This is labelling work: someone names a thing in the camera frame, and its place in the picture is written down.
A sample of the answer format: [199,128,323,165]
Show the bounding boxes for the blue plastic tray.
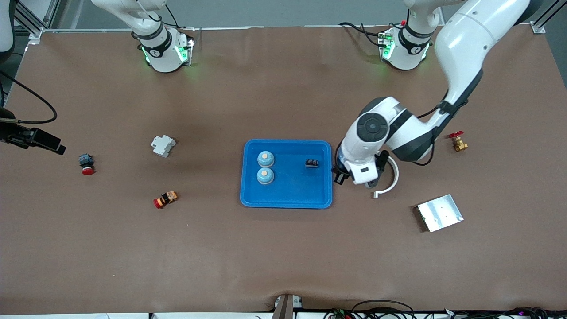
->
[240,140,333,209]

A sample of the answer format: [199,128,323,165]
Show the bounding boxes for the red mushroom pushbutton blue base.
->
[78,153,96,176]

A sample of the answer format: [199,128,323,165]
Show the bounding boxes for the silver metal plate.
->
[416,194,464,233]

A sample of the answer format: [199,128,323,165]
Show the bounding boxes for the white circuit breaker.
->
[151,135,176,159]

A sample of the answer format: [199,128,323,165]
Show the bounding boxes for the red emergency stop orange body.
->
[153,191,179,210]

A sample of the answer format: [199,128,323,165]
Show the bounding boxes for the grey metal table clamp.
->
[272,294,304,319]

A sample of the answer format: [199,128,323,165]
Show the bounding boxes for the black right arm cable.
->
[0,71,58,124]

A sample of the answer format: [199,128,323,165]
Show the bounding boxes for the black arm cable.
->
[410,89,470,167]
[0,71,58,124]

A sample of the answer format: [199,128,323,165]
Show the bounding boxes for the white curved plastic bracket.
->
[373,156,400,199]

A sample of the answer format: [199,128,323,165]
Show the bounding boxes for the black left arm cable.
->
[410,89,470,167]

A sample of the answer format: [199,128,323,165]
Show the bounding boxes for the aluminium frame profile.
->
[532,0,567,34]
[16,0,58,43]

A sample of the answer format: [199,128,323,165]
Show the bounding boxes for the brass valve red handle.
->
[448,132,469,152]

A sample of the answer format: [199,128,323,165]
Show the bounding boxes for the black cable bundle coloured wires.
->
[323,300,417,319]

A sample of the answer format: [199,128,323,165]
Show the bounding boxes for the black base cable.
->
[165,4,195,31]
[339,21,386,47]

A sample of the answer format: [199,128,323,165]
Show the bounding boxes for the black cable bundle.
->
[443,307,550,319]

